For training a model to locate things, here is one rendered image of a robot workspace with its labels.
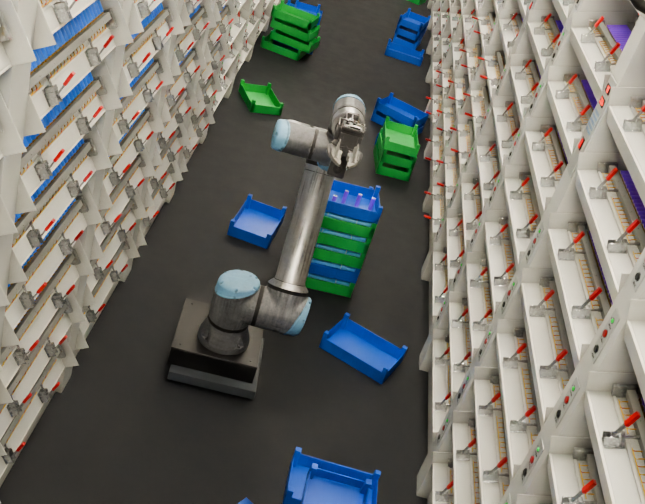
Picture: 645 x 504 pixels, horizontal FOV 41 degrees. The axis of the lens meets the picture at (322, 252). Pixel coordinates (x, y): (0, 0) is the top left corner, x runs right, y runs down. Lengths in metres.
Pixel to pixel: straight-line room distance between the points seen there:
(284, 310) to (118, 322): 0.71
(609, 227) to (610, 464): 0.63
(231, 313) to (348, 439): 0.63
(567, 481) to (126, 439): 1.54
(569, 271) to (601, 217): 0.19
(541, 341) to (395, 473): 1.01
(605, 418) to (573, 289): 0.48
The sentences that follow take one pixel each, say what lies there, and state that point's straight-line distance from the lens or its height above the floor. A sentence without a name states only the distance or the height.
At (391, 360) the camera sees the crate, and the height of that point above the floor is 0.00.
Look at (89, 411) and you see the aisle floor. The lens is 3.05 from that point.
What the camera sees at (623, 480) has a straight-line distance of 1.74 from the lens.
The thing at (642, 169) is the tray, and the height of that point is 1.51.
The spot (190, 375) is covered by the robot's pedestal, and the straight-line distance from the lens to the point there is 3.16.
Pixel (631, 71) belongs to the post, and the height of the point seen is 1.60.
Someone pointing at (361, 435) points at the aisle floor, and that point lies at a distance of 3.25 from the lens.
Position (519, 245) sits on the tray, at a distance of 2.77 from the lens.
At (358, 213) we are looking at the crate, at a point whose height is 0.43.
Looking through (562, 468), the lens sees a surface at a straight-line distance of 2.00.
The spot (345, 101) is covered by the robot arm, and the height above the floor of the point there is 1.26.
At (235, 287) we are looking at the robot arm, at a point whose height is 0.41.
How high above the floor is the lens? 2.15
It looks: 31 degrees down
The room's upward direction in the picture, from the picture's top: 18 degrees clockwise
